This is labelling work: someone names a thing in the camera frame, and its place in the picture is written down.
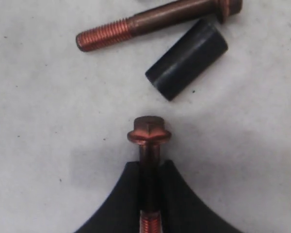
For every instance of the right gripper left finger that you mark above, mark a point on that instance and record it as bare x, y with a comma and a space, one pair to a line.
118, 201

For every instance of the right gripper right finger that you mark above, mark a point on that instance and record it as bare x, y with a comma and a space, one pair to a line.
184, 204

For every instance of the black cylindrical sleeve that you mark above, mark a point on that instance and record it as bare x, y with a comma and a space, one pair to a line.
188, 60

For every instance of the copper flange bolt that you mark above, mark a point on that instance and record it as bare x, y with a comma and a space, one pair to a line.
145, 24
149, 138

